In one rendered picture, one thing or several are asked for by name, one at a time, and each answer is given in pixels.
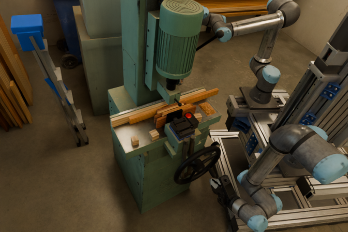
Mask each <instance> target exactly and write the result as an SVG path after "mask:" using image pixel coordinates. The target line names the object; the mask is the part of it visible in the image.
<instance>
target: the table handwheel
mask: <svg viewBox="0 0 348 232"><path fill-rule="evenodd" d="M213 151H215V153H214V154H212V155H211V156H209V157H208V158H206V159H205V160H203V161H201V159H197V158H199V157H200V156H202V155H204V154H206V153H209V152H213ZM220 156H221V149H220V148H219V147H217V146H208V147H205V148H203V149H201V150H199V151H197V152H195V153H194V154H192V155H189V151H188V152H187V157H188V158H187V159H186V160H185V161H184V162H183V163H182V164H181V165H180V166H179V167H178V169H177V170H176V172H175V174H174V177H173V179H174V182H175V183H176V184H179V185H183V184H187V183H190V182H192V181H194V180H196V179H198V178H200V177H201V176H203V175H204V174H205V173H206V172H208V168H212V167H213V166H214V165H215V164H216V163H217V161H218V160H219V158H220ZM212 158H213V159H212ZM210 159H212V161H211V162H210V163H209V164H208V165H207V166H206V167H205V165H204V163H206V162H207V161H209V160H210ZM187 166H191V167H192V168H193V169H194V170H193V172H192V174H191V175H190V177H188V178H185V179H179V176H180V174H181V173H182V171H183V170H184V169H185V168H186V167H187ZM196 172H197V173H196ZM195 173H196V174H195Z"/></svg>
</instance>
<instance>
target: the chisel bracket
mask: <svg viewBox="0 0 348 232"><path fill-rule="evenodd" d="M166 83H167V82H166V78H164V79H160V80H158V81H157V88H156V89H157V91H158V92H159V93H160V95H161V96H162V98H163V99H164V100H165V102H166V103H167V104H168V105H171V104H174V103H176V101H175V100H174V99H176V100H177V101H180V95H181V92H180V91H179V89H178V88H177V87H176V89H175V90H173V91H170V90H168V89H166Z"/></svg>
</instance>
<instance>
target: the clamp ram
mask: <svg viewBox="0 0 348 232"><path fill-rule="evenodd" d="M182 112H183V110H182V109H179V110H177V111H174V112H171V113H168V114H167V117H166V124H167V123H170V122H172V121H174V120H177V119H180V118H181V117H182Z"/></svg>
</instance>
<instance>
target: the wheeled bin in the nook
mask: <svg viewBox="0 0 348 232"><path fill-rule="evenodd" d="M53 2H54V5H55V8H56V12H57V15H58V18H59V21H60V24H61V27H62V30H63V33H64V36H65V37H62V38H60V39H59V40H58V41H57V43H56V45H57V48H58V49H59V50H60V51H63V52H66V54H65V55H64V56H62V57H61V59H60V62H61V66H62V67H64V68H66V69H73V68H75V67H77V65H78V63H80V62H82V56H81V51H80V46H79V40H78V34H77V29H76V23H75V17H74V12H73V6H80V2H79V0H53Z"/></svg>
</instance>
